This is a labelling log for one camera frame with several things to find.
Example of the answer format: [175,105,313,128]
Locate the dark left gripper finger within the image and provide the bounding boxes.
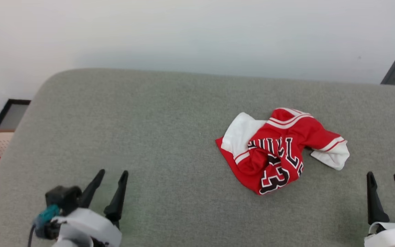
[104,170,129,229]
[79,169,106,209]

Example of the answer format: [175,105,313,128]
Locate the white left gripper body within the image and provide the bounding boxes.
[51,207,123,247]

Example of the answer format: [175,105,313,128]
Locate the red and white basketball jersey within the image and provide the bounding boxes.
[215,107,350,196]

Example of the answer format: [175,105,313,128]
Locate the black framed panel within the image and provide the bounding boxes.
[0,99,31,130]

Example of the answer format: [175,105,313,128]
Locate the teal cable connector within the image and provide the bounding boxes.
[35,204,61,230]

